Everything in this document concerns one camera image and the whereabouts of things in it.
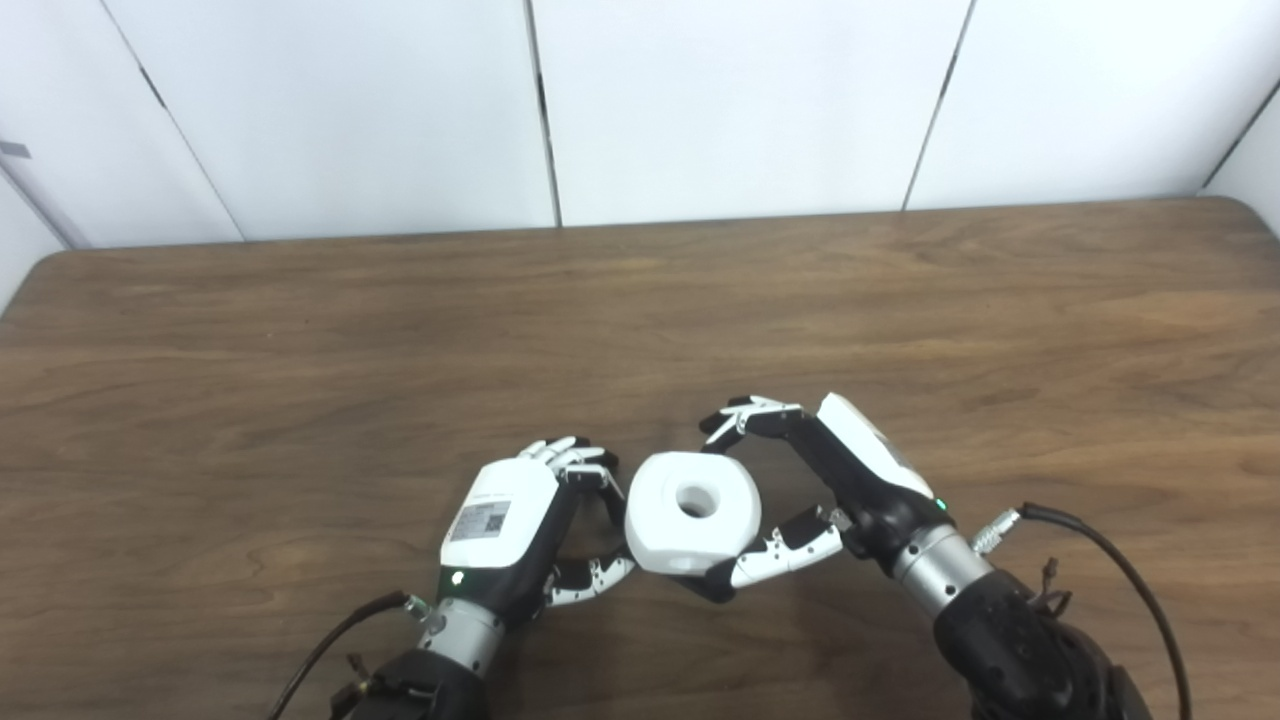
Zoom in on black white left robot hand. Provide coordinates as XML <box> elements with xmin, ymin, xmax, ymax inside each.
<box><xmin>437</xmin><ymin>435</ymin><xmax>639</xmax><ymax>628</ymax></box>

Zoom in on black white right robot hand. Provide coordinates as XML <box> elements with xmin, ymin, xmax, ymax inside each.
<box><xmin>697</xmin><ymin>391</ymin><xmax>952</xmax><ymax>605</ymax></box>

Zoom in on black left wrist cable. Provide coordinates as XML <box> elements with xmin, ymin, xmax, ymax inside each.
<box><xmin>265</xmin><ymin>589</ymin><xmax>433</xmax><ymax>720</ymax></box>

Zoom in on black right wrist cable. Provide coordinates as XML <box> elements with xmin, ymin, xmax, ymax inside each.
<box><xmin>969</xmin><ymin>502</ymin><xmax>1194</xmax><ymax>720</ymax></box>

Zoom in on round white plastic piece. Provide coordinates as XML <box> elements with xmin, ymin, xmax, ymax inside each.
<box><xmin>624</xmin><ymin>451</ymin><xmax>763</xmax><ymax>579</ymax></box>

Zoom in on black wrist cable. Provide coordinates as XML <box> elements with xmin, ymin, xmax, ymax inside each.
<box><xmin>265</xmin><ymin>589</ymin><xmax>433</xmax><ymax>720</ymax></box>
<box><xmin>969</xmin><ymin>502</ymin><xmax>1194</xmax><ymax>720</ymax></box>

